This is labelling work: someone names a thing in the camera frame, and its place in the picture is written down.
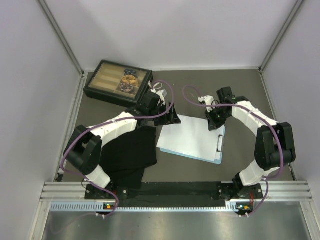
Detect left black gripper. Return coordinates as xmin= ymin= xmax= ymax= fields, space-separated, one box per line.
xmin=148 ymin=102 xmax=181 ymax=126

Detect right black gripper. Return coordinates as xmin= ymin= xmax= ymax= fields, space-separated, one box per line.
xmin=204 ymin=105 xmax=231 ymax=131

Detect white paper sheet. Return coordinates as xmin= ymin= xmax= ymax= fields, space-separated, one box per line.
xmin=156 ymin=114 xmax=223 ymax=163

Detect light blue clipboard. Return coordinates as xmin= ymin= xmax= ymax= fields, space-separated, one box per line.
xmin=159 ymin=124 xmax=227 ymax=165

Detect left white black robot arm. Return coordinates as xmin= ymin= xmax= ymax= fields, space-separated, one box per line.
xmin=61 ymin=90 xmax=182 ymax=199

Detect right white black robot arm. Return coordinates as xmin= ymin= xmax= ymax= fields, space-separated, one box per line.
xmin=198 ymin=87 xmax=296 ymax=198

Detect white ribbon tab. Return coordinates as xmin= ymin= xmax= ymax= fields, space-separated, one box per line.
xmin=148 ymin=81 xmax=163 ymax=90

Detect yellow rubber bands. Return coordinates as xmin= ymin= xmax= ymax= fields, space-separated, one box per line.
xmin=121 ymin=75 xmax=140 ymax=87

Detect black compartment display box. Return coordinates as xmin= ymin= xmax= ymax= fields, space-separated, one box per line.
xmin=83 ymin=60 xmax=153 ymax=108

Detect blue black small items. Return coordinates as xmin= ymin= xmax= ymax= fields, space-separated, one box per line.
xmin=124 ymin=69 xmax=137 ymax=77

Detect black cloth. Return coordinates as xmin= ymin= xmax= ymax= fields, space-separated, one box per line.
xmin=99 ymin=126 xmax=158 ymax=189

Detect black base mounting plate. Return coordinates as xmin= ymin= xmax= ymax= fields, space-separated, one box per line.
xmin=84 ymin=181 xmax=265 ymax=201

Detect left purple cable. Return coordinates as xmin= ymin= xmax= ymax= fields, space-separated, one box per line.
xmin=59 ymin=79 xmax=175 ymax=217

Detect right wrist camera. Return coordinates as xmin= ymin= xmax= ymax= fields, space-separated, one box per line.
xmin=198 ymin=95 xmax=215 ymax=106

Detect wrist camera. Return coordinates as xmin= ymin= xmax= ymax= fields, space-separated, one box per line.
xmin=198 ymin=95 xmax=215 ymax=106
xmin=156 ymin=89 xmax=168 ymax=106

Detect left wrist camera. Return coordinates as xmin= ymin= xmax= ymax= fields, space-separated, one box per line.
xmin=156 ymin=89 xmax=168 ymax=106

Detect dark mixed hair ties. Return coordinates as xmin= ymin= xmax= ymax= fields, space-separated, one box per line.
xmin=119 ymin=83 xmax=135 ymax=94

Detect aluminium front frame rail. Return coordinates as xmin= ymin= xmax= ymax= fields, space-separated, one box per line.
xmin=40 ymin=181 xmax=313 ymax=203

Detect grey slotted cable duct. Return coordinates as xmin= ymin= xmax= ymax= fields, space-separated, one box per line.
xmin=50 ymin=202 xmax=252 ymax=213

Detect right aluminium corner post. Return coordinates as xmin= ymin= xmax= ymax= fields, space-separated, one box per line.
xmin=258 ymin=0 xmax=305 ymax=74

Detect aluminium corner post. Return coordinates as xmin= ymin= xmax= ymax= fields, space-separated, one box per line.
xmin=258 ymin=0 xmax=305 ymax=74
xmin=36 ymin=0 xmax=84 ymax=75

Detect left aluminium corner post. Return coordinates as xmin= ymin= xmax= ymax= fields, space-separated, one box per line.
xmin=36 ymin=0 xmax=84 ymax=75

